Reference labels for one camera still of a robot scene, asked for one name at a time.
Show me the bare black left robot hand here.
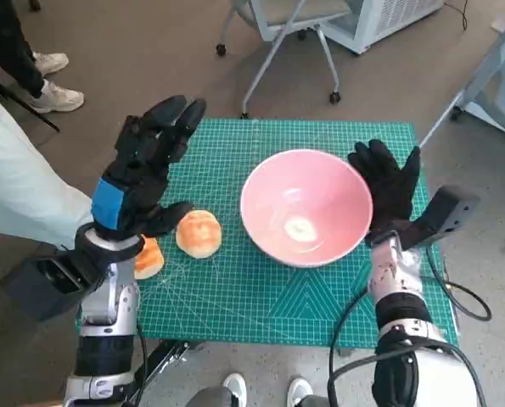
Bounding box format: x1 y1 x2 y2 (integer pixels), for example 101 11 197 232
91 95 207 239

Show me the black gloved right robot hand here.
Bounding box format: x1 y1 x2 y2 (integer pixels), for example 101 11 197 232
347 138 422 243

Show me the round toy bread bun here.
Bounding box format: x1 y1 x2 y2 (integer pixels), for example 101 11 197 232
175 209 223 259

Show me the long toy bread loaf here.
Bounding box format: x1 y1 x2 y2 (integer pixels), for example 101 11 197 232
132 237 166 281

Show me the pink bowl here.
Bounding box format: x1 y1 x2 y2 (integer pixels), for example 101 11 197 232
239 148 373 268

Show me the thin black rod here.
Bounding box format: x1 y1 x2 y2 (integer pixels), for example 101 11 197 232
0 70 61 132

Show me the person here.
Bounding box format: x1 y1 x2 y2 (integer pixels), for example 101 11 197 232
0 0 86 114
0 82 96 251

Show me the green cutting mat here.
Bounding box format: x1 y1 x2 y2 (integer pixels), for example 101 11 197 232
78 117 461 351

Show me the white perforated cabinet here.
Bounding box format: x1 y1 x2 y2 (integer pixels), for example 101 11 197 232
322 0 444 55

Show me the grey rolling chair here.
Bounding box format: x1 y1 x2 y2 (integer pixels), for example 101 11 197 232
216 0 355 119

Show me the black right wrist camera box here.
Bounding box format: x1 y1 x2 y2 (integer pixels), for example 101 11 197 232
398 185 481 249

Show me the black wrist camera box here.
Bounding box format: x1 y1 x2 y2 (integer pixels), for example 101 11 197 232
398 185 481 249
5 249 96 323

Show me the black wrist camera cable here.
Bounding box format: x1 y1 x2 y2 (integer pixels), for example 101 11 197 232
425 245 493 321

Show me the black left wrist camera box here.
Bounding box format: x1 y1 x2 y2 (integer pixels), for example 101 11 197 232
5 249 96 323

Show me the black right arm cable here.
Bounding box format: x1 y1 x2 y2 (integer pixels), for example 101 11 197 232
327 292 379 407

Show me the black folding table frame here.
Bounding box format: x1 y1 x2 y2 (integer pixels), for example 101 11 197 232
143 338 206 407

